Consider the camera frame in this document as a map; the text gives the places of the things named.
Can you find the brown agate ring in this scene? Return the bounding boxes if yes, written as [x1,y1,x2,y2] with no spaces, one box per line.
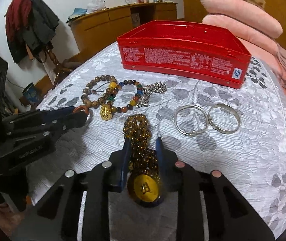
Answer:
[72,104,90,117]

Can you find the amber bead necklace yellow pendant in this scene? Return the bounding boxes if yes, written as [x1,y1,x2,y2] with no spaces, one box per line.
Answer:
[123,114,163,208]

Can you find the silver bangle with ball ends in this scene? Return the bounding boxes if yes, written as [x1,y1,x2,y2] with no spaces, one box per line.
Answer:
[173,104,209,138]

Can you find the brown wooden bead bracelet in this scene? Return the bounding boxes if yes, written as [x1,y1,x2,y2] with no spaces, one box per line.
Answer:
[80,74,118,109]

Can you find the multicolour bead bracelet gold charm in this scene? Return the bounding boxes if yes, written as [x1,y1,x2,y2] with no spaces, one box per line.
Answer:
[100,80,144,121]

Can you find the silver metal watch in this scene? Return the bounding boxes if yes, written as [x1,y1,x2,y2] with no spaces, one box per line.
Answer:
[136,82,167,108]

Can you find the blue cup on floor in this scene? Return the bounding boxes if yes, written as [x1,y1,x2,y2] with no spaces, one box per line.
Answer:
[22,83,42,105]

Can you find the wooden coat rack stand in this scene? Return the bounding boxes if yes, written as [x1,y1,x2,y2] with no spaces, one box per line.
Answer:
[43,45,74,89]

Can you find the white floral tablecloth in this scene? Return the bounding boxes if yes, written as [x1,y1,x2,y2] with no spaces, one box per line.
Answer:
[26,41,286,241]

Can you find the clothes on coat rack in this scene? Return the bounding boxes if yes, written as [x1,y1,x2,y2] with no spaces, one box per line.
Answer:
[5,0,59,64]

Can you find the wooden sideboard cabinet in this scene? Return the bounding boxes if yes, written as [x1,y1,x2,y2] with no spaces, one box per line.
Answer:
[68,2,177,63]

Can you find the blue cloth on sideboard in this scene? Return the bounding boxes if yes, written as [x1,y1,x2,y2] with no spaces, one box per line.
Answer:
[66,8,87,23]

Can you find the white plastic bag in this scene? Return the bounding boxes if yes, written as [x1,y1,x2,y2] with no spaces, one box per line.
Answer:
[86,0,105,13]

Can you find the red tin box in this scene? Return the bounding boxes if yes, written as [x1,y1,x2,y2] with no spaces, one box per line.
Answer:
[117,21,251,89]

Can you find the lower pink folded quilt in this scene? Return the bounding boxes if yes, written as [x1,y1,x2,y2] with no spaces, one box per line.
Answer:
[202,14,278,55]

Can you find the pink folded quilt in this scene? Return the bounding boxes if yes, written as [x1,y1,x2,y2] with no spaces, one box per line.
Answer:
[202,14,278,55]
[200,0,283,39]

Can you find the upper pink folded quilt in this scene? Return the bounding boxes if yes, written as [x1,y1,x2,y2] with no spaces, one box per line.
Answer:
[200,0,283,39]

